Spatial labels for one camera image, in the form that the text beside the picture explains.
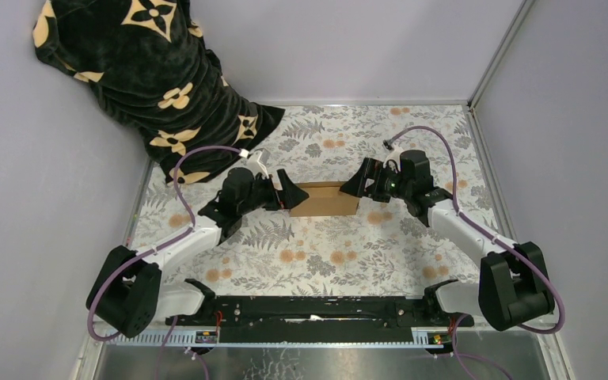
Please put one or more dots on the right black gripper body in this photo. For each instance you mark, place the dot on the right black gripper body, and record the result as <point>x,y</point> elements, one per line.
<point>393,186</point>

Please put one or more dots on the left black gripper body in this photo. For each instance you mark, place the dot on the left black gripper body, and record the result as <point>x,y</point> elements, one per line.
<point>264,195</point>

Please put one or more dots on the brown cardboard box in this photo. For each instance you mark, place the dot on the brown cardboard box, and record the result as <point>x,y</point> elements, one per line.
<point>325,199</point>

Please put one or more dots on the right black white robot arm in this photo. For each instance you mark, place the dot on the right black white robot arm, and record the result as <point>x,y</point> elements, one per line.
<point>513,286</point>

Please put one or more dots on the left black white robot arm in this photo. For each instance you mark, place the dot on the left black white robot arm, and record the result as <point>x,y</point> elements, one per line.
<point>130,293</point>

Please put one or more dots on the floral patterned table mat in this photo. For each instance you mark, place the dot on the floral patterned table mat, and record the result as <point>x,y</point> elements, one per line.
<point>382,249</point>

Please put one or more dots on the black floral plush blanket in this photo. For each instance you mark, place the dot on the black floral plush blanket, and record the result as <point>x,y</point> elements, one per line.
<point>149,69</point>

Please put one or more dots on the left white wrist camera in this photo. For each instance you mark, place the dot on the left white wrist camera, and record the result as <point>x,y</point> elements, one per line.
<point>255,162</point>

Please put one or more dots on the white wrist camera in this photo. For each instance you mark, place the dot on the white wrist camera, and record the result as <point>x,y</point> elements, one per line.
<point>393,160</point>
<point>255,162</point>

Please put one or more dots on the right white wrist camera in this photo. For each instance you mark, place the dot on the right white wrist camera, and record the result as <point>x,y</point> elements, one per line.
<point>393,160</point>

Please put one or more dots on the aluminium frame rails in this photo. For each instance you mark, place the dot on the aluminium frame rails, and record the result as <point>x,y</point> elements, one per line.
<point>129,292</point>

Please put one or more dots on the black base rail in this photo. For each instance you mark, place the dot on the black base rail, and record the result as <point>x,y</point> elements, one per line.
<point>318,320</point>

